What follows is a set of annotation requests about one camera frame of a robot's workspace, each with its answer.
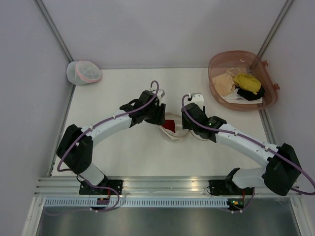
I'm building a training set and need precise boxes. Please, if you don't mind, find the red bra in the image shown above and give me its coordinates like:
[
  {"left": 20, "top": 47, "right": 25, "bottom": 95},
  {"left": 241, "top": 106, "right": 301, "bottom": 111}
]
[{"left": 162, "top": 119, "right": 176, "bottom": 133}]

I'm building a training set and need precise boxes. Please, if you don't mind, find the beige round mesh laundry bag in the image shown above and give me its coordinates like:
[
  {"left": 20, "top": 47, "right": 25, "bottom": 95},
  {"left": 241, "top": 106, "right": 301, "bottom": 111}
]
[{"left": 158, "top": 113, "right": 206, "bottom": 142}]

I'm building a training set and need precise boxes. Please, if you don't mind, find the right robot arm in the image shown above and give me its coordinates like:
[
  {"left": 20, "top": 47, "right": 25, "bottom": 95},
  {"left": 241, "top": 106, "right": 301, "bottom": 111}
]
[{"left": 182, "top": 103, "right": 301, "bottom": 196}]

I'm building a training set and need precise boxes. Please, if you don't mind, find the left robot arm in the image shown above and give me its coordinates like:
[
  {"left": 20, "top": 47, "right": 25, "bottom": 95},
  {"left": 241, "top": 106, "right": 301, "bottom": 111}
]
[{"left": 56, "top": 89, "right": 166, "bottom": 195}]

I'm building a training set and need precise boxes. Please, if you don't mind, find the beige bra in basket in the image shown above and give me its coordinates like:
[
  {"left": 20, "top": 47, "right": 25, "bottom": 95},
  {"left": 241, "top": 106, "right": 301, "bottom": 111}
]
[{"left": 212, "top": 67, "right": 242, "bottom": 96}]

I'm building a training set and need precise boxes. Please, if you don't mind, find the white pink-trimmed mesh laundry bag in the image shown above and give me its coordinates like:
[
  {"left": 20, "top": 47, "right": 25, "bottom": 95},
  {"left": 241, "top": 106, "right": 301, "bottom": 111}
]
[{"left": 66, "top": 60, "right": 103, "bottom": 86}]

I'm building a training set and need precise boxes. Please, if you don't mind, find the white garment in basket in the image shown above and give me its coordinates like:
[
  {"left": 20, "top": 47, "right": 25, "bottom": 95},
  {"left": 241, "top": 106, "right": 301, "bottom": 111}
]
[{"left": 222, "top": 88, "right": 263, "bottom": 104}]

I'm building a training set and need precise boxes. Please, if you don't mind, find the translucent pink plastic basket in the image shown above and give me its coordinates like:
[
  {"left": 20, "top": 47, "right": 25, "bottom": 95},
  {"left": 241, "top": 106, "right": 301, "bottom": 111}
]
[{"left": 208, "top": 51, "right": 280, "bottom": 112}]

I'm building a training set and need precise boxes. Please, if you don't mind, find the black garment in basket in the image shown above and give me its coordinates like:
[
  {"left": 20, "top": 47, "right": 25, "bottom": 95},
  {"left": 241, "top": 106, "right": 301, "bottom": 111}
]
[{"left": 237, "top": 86, "right": 265, "bottom": 101}]

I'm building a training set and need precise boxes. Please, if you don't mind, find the yellow garment in basket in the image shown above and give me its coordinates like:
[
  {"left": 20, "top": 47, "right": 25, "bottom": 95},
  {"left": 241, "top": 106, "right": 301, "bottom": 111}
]
[{"left": 233, "top": 73, "right": 261, "bottom": 94}]

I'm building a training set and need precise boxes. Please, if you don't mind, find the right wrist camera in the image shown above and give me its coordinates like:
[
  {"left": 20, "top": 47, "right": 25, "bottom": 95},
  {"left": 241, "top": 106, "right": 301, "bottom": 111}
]
[{"left": 188, "top": 93, "right": 204, "bottom": 110}]

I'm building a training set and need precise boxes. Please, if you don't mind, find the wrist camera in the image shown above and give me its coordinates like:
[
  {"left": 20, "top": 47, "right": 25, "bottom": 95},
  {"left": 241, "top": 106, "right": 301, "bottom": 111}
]
[
  {"left": 150, "top": 89, "right": 165, "bottom": 102},
  {"left": 188, "top": 93, "right": 204, "bottom": 110}
]

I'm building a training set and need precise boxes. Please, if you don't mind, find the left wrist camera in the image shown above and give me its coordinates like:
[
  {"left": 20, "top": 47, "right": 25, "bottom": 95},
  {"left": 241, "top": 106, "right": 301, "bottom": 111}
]
[{"left": 150, "top": 89, "right": 165, "bottom": 102}]

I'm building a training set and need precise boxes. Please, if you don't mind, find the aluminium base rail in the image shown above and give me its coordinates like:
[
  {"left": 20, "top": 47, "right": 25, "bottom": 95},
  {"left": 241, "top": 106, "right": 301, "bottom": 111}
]
[{"left": 34, "top": 176, "right": 303, "bottom": 197}]

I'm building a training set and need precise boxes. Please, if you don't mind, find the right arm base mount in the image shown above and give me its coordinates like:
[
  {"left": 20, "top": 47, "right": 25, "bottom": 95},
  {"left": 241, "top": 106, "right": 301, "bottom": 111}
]
[{"left": 206, "top": 168, "right": 253, "bottom": 196}]

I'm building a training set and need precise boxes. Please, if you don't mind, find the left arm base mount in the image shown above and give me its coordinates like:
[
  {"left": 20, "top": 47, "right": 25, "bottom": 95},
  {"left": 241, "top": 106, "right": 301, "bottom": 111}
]
[{"left": 76, "top": 176, "right": 123, "bottom": 195}]

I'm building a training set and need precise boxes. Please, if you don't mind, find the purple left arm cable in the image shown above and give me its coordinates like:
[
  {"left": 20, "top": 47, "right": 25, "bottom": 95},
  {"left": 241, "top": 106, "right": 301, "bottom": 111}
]
[{"left": 43, "top": 80, "right": 160, "bottom": 217}]

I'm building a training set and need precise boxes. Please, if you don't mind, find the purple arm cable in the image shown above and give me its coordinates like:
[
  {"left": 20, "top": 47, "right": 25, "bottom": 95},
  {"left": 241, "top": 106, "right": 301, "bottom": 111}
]
[
  {"left": 43, "top": 80, "right": 160, "bottom": 217},
  {"left": 181, "top": 95, "right": 315, "bottom": 215}
]

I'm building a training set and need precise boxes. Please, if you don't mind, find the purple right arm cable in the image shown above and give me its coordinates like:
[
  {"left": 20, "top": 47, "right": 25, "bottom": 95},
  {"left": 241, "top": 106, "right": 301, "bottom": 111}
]
[{"left": 181, "top": 95, "right": 315, "bottom": 215}]

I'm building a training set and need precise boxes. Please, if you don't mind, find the white slotted cable duct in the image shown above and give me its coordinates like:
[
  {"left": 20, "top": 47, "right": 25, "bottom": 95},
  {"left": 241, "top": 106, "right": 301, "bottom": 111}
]
[{"left": 44, "top": 197, "right": 228, "bottom": 208}]

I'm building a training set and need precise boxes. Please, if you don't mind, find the right aluminium frame post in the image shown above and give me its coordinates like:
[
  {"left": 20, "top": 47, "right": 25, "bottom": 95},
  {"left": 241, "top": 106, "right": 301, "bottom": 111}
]
[{"left": 257, "top": 0, "right": 295, "bottom": 58}]

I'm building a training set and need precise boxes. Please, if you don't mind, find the aluminium frame post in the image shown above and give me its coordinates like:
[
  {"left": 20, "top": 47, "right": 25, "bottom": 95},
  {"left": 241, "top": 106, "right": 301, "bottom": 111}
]
[
  {"left": 257, "top": 0, "right": 295, "bottom": 58},
  {"left": 33, "top": 0, "right": 74, "bottom": 63}
]

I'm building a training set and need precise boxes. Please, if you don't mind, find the left aluminium frame post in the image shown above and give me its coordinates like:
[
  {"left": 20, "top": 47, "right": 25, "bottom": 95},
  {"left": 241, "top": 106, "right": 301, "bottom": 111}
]
[{"left": 33, "top": 0, "right": 74, "bottom": 63}]

